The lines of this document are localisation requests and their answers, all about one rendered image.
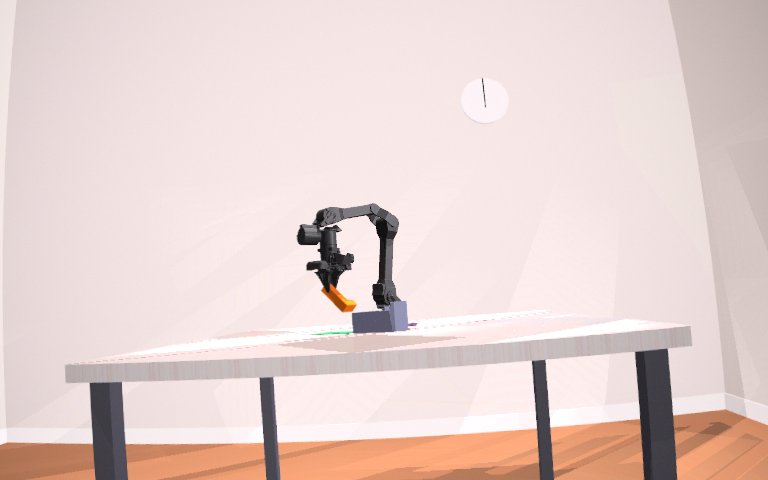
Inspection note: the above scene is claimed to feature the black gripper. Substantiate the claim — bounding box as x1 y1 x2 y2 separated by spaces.
306 244 352 293

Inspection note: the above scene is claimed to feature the orange l-shaped part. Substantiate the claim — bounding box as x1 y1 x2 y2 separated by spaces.
321 284 357 313

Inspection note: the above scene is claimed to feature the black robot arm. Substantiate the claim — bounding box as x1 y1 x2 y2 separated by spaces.
296 203 401 310

